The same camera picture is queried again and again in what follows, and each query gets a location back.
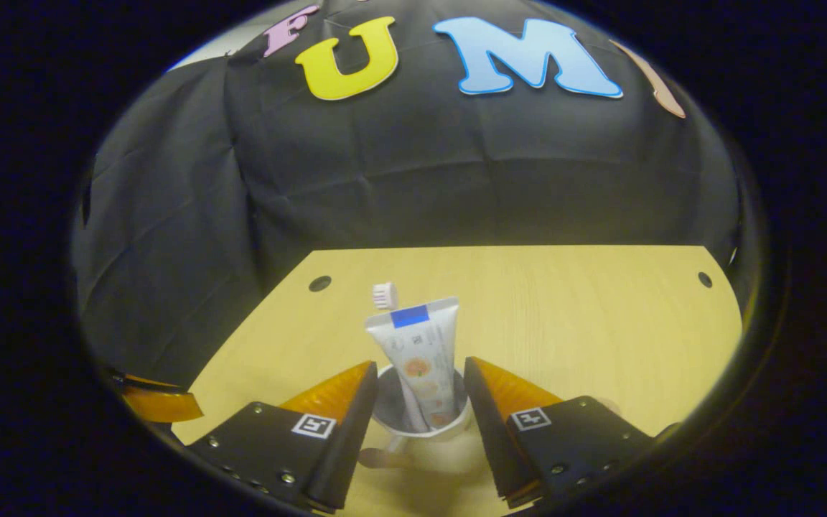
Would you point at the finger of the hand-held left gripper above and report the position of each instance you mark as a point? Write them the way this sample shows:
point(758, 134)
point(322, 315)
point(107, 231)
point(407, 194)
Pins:
point(159, 406)

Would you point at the white toothpaste tube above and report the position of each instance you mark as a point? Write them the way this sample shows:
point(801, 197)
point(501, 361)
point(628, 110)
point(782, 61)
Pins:
point(417, 345)

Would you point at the light wooden desktop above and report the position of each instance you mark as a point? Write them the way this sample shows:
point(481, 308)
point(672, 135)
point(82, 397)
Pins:
point(586, 323)

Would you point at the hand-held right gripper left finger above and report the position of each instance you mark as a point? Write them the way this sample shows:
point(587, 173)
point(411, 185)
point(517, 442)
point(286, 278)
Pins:
point(352, 431)

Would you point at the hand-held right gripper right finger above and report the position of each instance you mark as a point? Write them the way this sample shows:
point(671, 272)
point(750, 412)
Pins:
point(485, 431)

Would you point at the black backdrop cloth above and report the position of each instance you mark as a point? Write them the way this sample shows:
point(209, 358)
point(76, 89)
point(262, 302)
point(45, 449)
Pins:
point(421, 172)

